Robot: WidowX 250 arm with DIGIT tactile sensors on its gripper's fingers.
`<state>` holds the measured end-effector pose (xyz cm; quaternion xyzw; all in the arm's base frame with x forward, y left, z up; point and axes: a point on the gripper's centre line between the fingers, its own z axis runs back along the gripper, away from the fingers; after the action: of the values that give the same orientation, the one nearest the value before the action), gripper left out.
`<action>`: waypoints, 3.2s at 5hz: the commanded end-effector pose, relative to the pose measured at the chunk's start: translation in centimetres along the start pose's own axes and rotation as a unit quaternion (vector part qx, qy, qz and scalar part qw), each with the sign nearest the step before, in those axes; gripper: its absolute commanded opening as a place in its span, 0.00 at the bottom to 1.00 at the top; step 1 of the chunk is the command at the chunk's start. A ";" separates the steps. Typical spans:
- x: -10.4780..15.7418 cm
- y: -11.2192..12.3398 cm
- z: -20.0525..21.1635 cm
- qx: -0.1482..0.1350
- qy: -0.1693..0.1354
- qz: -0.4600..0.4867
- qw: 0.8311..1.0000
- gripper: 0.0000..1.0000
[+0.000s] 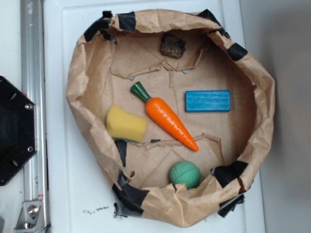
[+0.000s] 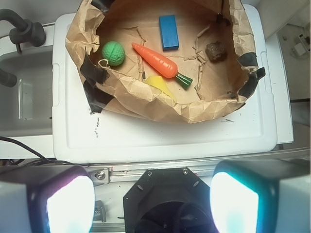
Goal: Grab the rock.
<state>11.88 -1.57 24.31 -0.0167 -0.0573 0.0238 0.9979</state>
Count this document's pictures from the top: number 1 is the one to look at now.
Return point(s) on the dark brown rock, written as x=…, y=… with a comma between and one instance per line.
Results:
x=172, y=46

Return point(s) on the orange toy carrot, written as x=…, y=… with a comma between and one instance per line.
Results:
x=163, y=115

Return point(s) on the brown paper bag liner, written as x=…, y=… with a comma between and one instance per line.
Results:
x=114, y=53

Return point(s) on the yellow sponge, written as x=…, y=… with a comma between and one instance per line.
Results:
x=124, y=125

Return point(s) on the blue rectangular block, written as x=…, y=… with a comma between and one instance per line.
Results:
x=207, y=101

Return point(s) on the green rubber ball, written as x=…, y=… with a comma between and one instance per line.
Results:
x=187, y=173

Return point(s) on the white plastic tray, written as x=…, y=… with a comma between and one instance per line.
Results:
x=80, y=198

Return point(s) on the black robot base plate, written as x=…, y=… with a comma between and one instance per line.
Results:
x=17, y=131

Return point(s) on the aluminium extrusion rail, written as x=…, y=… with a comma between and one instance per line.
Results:
x=33, y=84

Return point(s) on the metal corner bracket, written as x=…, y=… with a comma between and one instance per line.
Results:
x=31, y=217

